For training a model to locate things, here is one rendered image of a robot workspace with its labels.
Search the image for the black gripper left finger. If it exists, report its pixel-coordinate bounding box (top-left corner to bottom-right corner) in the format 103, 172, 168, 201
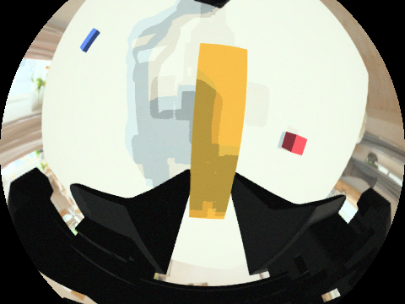
70, 169, 190, 274

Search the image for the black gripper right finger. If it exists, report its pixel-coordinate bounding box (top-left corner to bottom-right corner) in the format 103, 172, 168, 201
230, 172, 347, 276

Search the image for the yellow bar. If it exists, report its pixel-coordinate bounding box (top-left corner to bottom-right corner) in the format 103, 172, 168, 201
189, 43, 247, 220

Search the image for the small pink cube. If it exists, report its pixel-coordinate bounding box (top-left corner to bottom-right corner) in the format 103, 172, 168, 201
281, 132, 307, 155

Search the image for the blue rectangular block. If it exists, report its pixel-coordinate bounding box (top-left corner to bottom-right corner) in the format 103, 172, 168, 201
80, 28, 100, 53

